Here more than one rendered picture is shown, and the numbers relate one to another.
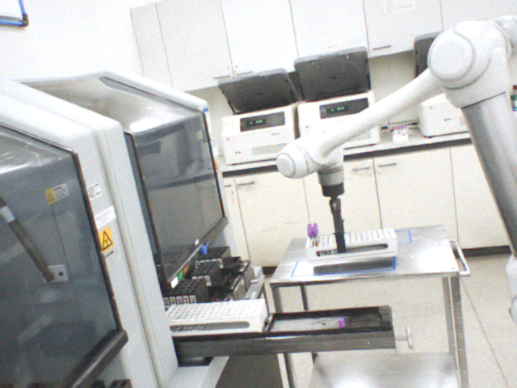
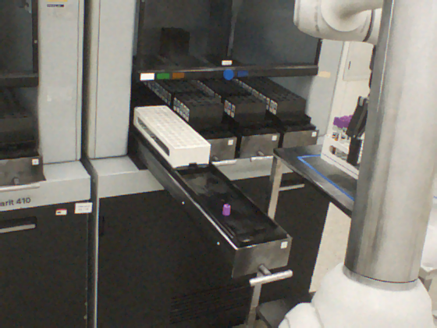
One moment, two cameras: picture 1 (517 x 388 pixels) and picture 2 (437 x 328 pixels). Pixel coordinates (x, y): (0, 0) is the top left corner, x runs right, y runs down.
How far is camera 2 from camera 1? 100 cm
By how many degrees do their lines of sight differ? 44
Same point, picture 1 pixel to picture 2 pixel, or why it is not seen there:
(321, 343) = (193, 213)
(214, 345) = (146, 155)
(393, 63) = not seen: outside the picture
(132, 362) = (49, 109)
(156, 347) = (94, 119)
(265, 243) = not seen: outside the picture
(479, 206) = not seen: outside the picture
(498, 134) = (386, 54)
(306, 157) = (317, 10)
